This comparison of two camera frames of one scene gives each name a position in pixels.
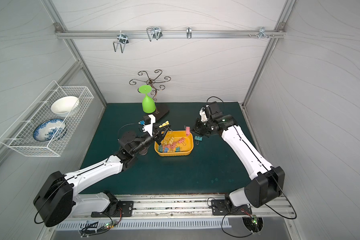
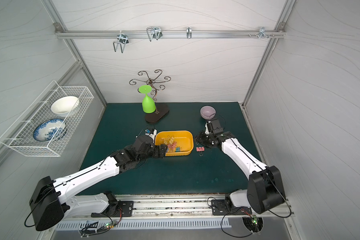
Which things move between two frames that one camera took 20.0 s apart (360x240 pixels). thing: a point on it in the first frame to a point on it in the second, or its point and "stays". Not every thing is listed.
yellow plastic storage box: [175, 143] stays
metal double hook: [123, 39] stays
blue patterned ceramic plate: [49, 129] stays
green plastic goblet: [148, 104] stays
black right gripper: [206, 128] to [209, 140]
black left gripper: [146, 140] to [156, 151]
